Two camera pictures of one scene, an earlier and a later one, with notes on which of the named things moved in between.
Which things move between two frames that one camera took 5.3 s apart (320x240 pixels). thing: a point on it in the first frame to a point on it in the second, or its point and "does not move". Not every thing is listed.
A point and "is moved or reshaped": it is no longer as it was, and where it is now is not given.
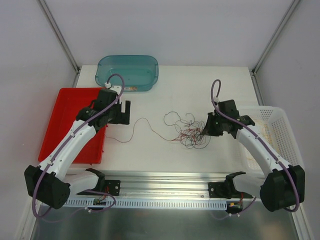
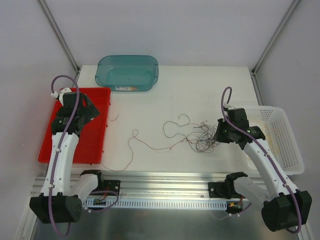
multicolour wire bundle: [191, 131] is moved or reshaped
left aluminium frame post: [57, 34] does not move
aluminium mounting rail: [165, 185] does not move
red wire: [134, 132] to [141, 142]
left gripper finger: [125, 116] to [88, 110]
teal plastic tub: [140, 72] does not move
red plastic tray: [68, 102] does not move
